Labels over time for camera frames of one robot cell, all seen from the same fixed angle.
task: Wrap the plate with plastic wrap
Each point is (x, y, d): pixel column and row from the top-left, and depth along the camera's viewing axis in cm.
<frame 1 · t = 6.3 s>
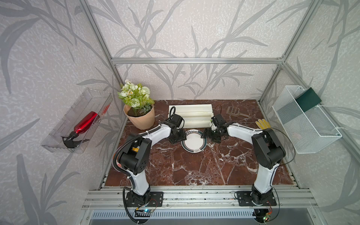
left hand: (183, 139, 93), fingers open
right hand: (204, 137, 95), fingers open
white plate green rim: (194, 143, 95), point 2 cm above the table
cream plastic wrap dispenser: (194, 116, 104), point 7 cm above the table
terracotta flower pot: (143, 118, 91), point 17 cm above the table
white green artificial flowers: (135, 95, 87), point 29 cm above the table
yellow rubber glove: (263, 124, 108), on the table
brown slotted spatula: (234, 111, 114), point 2 cm above the table

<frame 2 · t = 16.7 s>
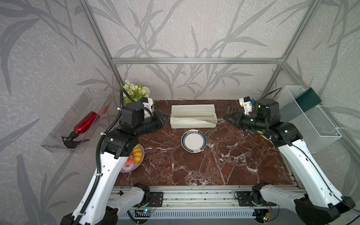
left hand: (171, 115, 60), fingers closed
right hand: (223, 116, 64), fingers closed
purple plate with food: (133, 161, 85), point 5 cm above the table
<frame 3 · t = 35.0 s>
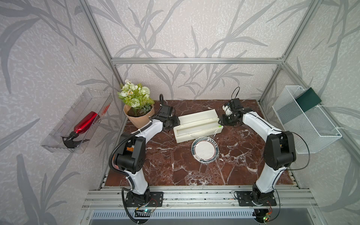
left hand: (178, 121, 95), fingers open
right hand: (220, 121, 94), fingers open
white plate green rim: (205, 150, 93), on the table
cream plastic wrap dispenser: (196, 125, 101), point 5 cm above the table
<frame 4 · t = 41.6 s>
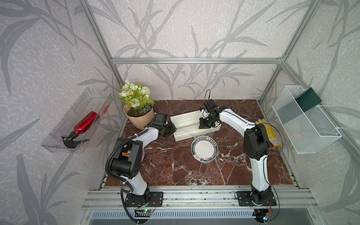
left hand: (176, 128, 94), fingers closed
right hand: (199, 126, 94), fingers closed
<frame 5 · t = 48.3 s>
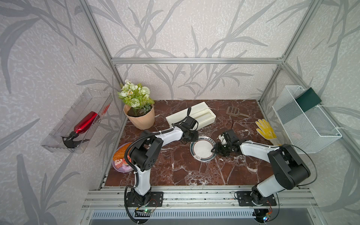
left hand: (197, 138, 94), fingers open
right hand: (211, 150, 91), fingers open
cream plastic wrap dispenser: (202, 114, 106), point 6 cm above the table
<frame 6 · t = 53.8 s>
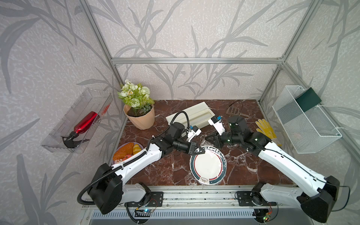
left hand: (203, 154, 69), fingers closed
right hand: (205, 137, 71), fingers closed
white plate green rim: (209, 168, 68), point 19 cm above the table
